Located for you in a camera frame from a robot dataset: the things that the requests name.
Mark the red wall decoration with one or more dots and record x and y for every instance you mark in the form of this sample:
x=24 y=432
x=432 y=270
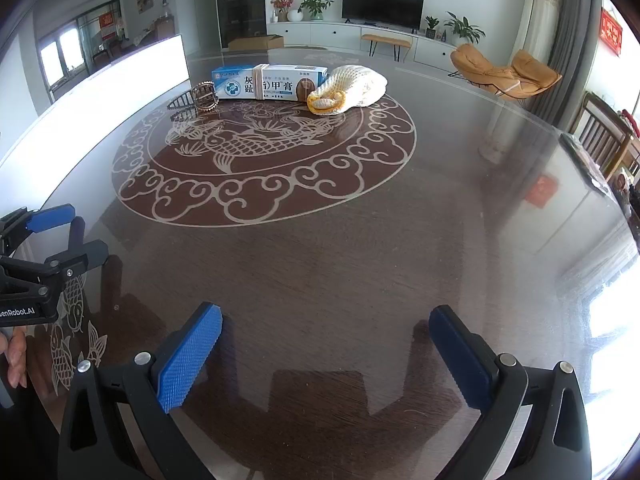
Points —
x=611 y=31

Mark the wooden bench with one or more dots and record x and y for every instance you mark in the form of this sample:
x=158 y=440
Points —
x=385 y=40

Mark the person's left hand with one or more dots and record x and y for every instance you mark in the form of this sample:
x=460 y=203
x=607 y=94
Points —
x=17 y=360

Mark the red flower plant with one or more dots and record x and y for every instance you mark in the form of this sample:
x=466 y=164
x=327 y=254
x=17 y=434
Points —
x=282 y=7

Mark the white standing air conditioner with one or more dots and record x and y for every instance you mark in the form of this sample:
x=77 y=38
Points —
x=535 y=15

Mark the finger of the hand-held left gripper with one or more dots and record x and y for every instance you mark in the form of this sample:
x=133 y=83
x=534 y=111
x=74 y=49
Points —
x=50 y=217
x=80 y=257

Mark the large leafy potted plant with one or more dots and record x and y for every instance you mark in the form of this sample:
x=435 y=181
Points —
x=465 y=30

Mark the small potted plant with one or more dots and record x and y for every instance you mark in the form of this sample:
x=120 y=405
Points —
x=431 y=27

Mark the orange lounge chair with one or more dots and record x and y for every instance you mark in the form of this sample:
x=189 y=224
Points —
x=500 y=72

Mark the green potted plant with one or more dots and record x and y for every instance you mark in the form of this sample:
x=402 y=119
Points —
x=315 y=6

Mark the black hair clip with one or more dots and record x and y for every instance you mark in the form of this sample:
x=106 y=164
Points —
x=179 y=103

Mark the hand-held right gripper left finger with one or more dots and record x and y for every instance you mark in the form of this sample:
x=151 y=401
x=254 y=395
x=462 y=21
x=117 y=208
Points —
x=190 y=355

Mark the blue white medicine box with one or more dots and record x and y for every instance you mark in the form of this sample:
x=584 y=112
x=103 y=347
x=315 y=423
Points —
x=285 y=82

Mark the wooden dining chair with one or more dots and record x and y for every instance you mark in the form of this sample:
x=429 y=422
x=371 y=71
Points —
x=600 y=135

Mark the cardboard box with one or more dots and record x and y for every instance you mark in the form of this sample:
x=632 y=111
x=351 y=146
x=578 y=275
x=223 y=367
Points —
x=255 y=42

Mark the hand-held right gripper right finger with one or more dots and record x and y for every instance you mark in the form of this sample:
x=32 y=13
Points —
x=465 y=360

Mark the dark wooden desktop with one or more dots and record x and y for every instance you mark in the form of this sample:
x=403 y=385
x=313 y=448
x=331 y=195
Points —
x=350 y=240

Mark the grey curtain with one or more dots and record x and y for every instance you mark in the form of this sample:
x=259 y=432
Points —
x=575 y=25

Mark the dark display cabinet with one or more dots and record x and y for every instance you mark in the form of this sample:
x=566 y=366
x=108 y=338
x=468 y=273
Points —
x=240 y=0

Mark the red door decoration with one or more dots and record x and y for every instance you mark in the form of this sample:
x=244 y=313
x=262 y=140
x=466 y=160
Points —
x=107 y=26

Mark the black television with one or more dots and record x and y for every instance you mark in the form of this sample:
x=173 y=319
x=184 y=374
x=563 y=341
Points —
x=382 y=5

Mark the brown side cabinet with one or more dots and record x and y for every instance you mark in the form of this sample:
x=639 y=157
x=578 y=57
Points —
x=164 y=27

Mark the white television cabinet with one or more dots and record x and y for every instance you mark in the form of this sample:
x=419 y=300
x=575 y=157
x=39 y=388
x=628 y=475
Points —
x=330 y=35

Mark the white yellow mesh pouch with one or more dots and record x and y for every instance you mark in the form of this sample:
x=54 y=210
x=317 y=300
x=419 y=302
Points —
x=355 y=87

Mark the white partition board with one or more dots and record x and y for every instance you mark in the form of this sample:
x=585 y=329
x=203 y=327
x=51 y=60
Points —
x=100 y=100

